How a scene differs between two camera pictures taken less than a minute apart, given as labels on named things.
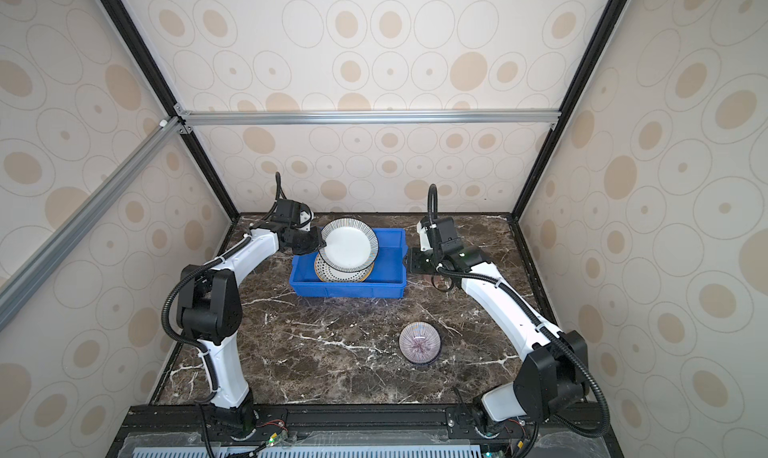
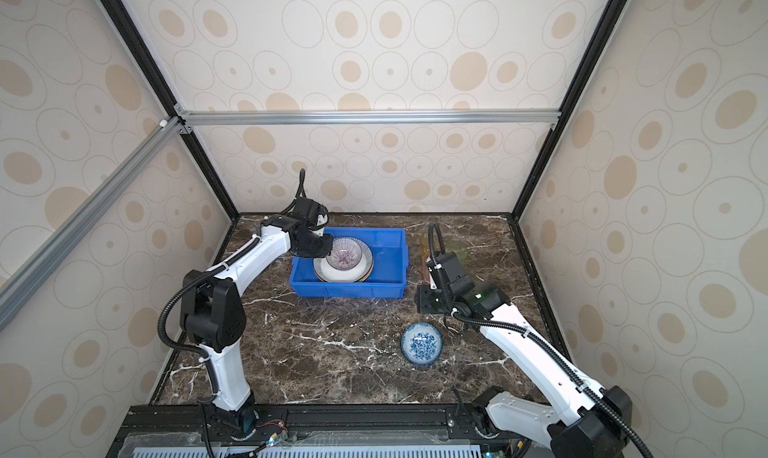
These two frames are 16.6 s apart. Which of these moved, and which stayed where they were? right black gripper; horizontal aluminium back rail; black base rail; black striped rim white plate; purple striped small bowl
Moved: right black gripper; black striped rim white plate; purple striped small bowl
Stayed: black base rail; horizontal aluminium back rail
